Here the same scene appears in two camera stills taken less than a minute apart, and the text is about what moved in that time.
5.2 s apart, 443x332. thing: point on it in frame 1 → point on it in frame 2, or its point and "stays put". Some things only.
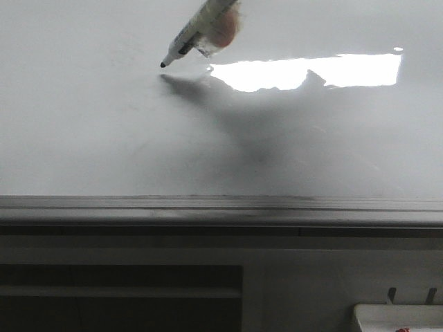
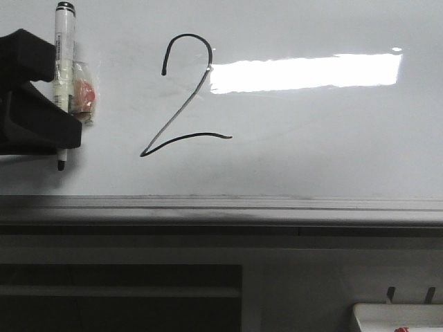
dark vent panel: (121, 297) stays put
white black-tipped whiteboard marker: (199, 23) → (64, 63)
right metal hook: (430, 296) stays put
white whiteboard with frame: (317, 113) stays put
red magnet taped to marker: (223, 30) → (85, 84)
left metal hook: (391, 292) stays put
